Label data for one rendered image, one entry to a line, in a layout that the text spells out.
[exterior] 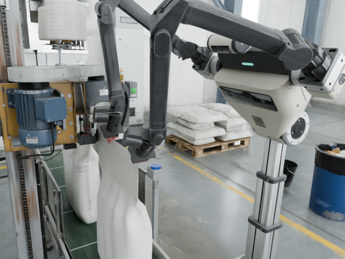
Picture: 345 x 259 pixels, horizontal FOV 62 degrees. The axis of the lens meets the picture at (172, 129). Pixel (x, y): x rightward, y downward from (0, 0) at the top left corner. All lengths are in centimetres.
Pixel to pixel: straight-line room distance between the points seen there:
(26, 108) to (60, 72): 20
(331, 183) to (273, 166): 169
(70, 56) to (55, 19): 301
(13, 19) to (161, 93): 86
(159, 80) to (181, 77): 585
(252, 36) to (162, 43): 24
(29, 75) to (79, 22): 29
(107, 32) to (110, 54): 9
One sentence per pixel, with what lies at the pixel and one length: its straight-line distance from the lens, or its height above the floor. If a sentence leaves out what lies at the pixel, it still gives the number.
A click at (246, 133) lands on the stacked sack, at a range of 485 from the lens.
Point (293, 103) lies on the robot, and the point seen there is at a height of 133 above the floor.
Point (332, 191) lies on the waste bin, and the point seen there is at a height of 29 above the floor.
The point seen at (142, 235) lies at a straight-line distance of 132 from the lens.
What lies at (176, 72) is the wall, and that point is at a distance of 659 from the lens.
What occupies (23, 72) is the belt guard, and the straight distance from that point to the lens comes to 124.
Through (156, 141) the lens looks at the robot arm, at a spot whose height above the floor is 120.
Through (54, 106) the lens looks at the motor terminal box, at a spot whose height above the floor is 128.
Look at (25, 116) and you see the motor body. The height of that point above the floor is 122.
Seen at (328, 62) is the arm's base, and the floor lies 149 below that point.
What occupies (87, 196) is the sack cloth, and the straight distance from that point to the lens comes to 199.
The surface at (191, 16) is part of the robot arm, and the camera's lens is 73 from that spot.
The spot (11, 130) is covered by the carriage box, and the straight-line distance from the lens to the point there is 149.
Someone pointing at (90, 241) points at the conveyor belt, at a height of 38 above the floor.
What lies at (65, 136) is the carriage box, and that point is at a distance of 154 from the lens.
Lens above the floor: 150
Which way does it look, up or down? 15 degrees down
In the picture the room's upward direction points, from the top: 2 degrees clockwise
